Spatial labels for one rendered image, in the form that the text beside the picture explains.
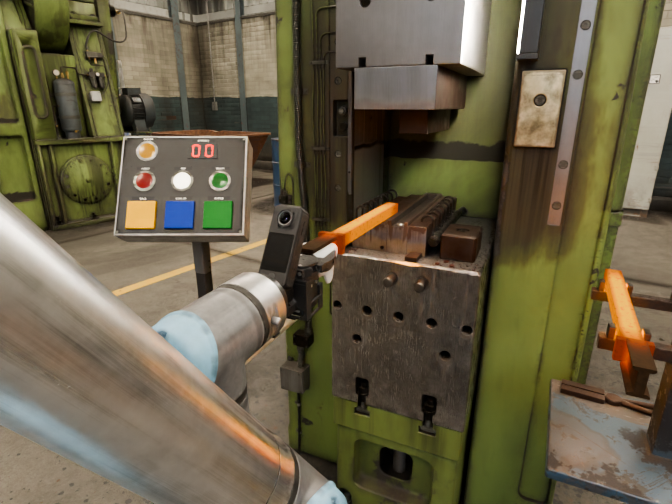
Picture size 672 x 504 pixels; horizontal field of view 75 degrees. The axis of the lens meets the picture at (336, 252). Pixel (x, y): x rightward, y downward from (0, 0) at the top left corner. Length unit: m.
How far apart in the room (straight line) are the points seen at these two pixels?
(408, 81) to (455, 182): 0.57
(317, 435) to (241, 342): 1.31
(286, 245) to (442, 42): 0.65
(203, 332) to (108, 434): 0.19
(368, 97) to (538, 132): 0.41
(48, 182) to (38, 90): 0.92
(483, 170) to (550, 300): 0.50
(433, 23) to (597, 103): 0.41
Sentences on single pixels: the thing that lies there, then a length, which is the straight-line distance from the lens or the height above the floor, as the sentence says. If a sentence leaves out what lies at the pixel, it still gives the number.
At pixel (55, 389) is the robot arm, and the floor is 1.14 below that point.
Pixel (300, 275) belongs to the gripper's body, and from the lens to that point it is 0.61.
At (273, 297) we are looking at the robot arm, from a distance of 0.54.
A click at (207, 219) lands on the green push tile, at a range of 1.19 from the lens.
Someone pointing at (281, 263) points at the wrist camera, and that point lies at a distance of 0.59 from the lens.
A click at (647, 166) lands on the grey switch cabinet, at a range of 6.36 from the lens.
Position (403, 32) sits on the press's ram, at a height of 1.43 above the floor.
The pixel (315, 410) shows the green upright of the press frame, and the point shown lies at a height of 0.22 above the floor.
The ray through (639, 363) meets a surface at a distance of 0.70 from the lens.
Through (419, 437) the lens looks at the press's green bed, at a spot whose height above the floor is 0.41.
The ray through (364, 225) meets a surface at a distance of 0.86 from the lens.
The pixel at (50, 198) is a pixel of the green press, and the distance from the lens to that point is 5.56.
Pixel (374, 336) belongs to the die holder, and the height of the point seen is 0.69.
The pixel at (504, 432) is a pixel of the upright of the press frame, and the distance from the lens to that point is 1.51.
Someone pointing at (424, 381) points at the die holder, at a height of 0.59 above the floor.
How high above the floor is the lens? 1.28
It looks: 18 degrees down
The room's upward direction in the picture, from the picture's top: straight up
